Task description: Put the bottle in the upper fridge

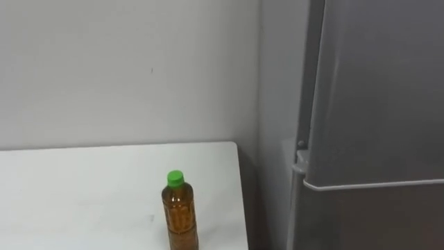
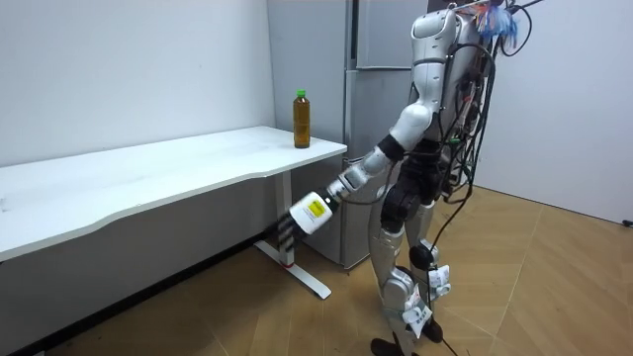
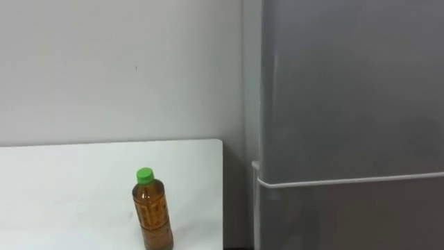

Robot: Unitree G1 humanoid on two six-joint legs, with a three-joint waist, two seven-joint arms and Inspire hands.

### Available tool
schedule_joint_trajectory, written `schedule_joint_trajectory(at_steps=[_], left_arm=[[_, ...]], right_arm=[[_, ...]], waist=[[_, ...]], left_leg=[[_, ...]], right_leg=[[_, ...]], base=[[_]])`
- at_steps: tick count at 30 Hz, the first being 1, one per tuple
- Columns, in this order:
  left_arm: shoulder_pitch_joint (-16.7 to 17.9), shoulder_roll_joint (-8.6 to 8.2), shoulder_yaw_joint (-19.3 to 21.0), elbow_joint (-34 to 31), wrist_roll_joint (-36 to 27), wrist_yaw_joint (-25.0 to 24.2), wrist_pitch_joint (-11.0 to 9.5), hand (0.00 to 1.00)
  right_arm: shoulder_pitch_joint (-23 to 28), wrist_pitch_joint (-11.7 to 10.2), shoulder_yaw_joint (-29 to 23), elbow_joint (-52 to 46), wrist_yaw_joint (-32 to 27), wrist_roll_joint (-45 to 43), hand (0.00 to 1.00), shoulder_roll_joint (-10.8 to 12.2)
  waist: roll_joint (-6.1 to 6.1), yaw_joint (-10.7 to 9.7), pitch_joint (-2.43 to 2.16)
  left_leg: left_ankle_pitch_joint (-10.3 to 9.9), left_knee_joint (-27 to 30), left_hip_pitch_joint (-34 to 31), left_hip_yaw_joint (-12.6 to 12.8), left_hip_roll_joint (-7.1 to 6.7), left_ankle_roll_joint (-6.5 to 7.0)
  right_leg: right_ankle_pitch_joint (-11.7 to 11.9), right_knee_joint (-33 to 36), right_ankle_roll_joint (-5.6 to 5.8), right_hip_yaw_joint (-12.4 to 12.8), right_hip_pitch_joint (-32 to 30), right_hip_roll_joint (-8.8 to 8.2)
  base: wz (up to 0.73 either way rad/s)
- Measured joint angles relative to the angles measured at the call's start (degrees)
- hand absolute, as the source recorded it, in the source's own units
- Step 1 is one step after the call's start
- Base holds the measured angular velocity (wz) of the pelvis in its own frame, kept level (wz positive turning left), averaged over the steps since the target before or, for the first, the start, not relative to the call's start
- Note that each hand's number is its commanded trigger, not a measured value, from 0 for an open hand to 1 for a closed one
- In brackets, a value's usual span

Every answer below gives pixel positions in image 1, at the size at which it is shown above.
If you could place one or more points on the amber bottle with green cap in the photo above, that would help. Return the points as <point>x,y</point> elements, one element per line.
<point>180,215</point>

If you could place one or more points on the white table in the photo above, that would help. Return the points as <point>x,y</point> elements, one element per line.
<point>86,194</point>

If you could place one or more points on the grey fridge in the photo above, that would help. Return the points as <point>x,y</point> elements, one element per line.
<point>374,121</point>

